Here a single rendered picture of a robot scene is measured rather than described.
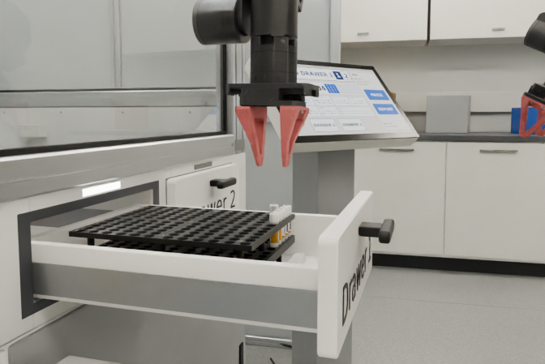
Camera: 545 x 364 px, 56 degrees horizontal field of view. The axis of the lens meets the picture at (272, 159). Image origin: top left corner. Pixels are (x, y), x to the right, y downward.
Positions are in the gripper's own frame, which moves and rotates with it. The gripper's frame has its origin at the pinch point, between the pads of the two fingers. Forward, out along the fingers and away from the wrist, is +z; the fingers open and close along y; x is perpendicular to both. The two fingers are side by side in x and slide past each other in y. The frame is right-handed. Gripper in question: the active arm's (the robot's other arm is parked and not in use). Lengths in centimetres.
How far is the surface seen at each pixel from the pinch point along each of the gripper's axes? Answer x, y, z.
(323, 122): 80, -10, -4
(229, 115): 44, -24, -6
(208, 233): -7.6, -5.1, 8.1
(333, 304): -17.2, 11.1, 11.0
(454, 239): 286, 35, 70
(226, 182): 27.0, -17.2, 6.7
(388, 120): 103, 5, -5
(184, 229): -6.2, -8.8, 8.2
